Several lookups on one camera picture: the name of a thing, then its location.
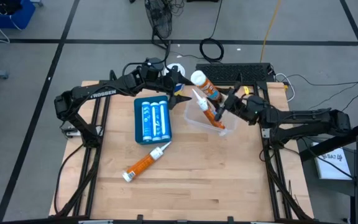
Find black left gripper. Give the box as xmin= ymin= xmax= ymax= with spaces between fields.
xmin=158 ymin=67 xmax=195 ymax=111

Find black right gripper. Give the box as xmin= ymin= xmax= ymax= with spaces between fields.
xmin=214 ymin=82 xmax=255 ymax=123

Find orange sealant tube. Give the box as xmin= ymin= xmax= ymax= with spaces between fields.
xmin=191 ymin=88 xmax=227 ymax=130
xmin=122 ymin=141 xmax=173 ymax=184
xmin=190 ymin=70 xmax=224 ymax=103

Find white Lysol wipes canister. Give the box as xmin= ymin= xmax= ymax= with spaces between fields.
xmin=163 ymin=62 xmax=186 ymax=97

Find clear plastic container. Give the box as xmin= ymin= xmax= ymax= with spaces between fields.
xmin=183 ymin=92 xmax=239 ymax=138

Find black keyboard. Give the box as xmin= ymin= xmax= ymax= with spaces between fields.
xmin=195 ymin=63 xmax=275 ymax=84

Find teal plastic tray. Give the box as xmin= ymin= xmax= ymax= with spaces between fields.
xmin=134 ymin=95 xmax=173 ymax=146

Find black floor fan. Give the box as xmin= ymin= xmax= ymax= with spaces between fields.
xmin=144 ymin=0 xmax=173 ymax=52

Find black desk beam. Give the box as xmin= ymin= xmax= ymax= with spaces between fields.
xmin=300 ymin=121 xmax=358 ymax=162

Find white paper sheet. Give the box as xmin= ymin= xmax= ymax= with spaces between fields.
xmin=311 ymin=142 xmax=352 ymax=180

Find blue plastic bin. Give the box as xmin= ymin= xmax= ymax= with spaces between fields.
xmin=0 ymin=0 xmax=37 ymax=30

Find coiled black cable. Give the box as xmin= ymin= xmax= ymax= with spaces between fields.
xmin=199 ymin=37 xmax=225 ymax=63

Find black aluminium table frame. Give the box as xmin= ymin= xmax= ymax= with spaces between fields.
xmin=53 ymin=70 xmax=313 ymax=223

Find yellow cable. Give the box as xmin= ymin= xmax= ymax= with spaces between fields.
xmin=259 ymin=0 xmax=283 ymax=63

